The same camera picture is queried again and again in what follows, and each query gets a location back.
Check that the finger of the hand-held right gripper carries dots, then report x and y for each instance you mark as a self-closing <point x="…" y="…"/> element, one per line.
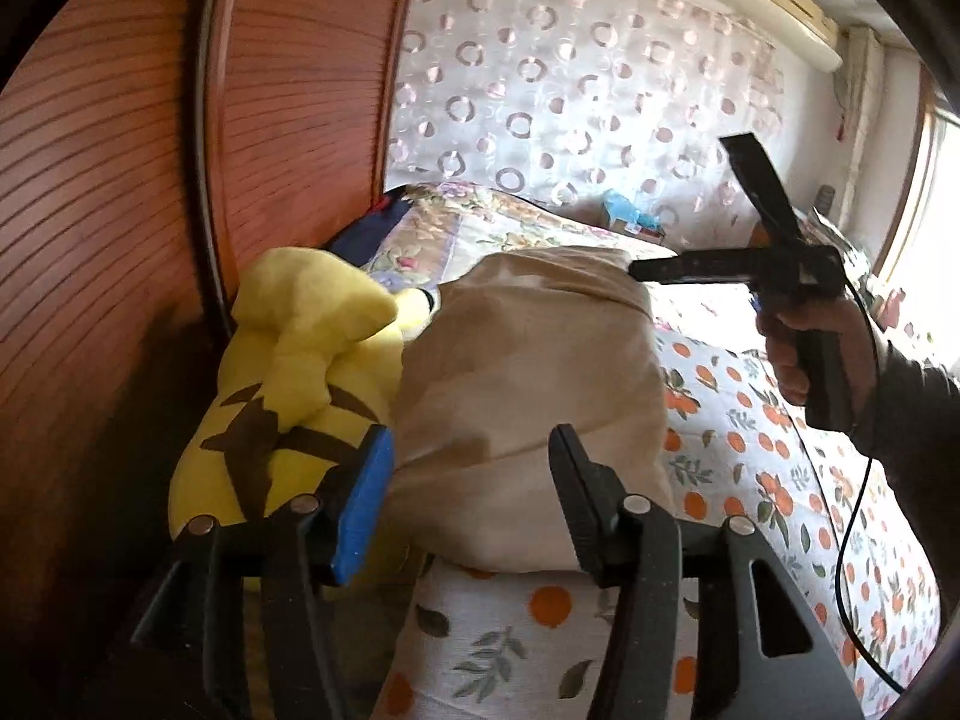
<point x="757" y="180"/>
<point x="690" y="270"/>

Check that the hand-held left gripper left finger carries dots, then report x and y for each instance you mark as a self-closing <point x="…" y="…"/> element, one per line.
<point x="367" y="495"/>

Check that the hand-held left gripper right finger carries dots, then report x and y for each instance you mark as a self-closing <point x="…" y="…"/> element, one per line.
<point x="581" y="510"/>

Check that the person's right forearm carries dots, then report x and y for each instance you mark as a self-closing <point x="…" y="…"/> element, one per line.
<point x="919" y="412"/>

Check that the person's right hand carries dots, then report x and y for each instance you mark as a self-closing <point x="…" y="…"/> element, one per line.
<point x="859" y="360"/>

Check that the cardboard box with blue items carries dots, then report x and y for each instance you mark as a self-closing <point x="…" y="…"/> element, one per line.
<point x="626" y="214"/>

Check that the white patterned side curtain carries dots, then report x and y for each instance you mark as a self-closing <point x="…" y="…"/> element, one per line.
<point x="862" y="127"/>

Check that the window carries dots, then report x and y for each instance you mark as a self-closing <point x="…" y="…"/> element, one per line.
<point x="937" y="202"/>

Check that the orange fruit print bed sheet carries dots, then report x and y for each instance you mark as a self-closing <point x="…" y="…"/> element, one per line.
<point x="750" y="465"/>

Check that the yellow plush toy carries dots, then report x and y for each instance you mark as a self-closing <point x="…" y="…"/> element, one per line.
<point x="300" y="330"/>

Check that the floral blanket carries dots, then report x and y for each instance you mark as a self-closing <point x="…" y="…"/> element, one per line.
<point x="480" y="232"/>

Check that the circle pattern sheer curtain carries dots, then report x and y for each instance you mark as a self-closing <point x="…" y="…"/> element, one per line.
<point x="562" y="52"/>

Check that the wooden headboard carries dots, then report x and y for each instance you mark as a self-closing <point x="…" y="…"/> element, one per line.
<point x="112" y="240"/>

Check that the wall air conditioner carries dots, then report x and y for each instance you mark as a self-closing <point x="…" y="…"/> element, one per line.
<point x="780" y="7"/>

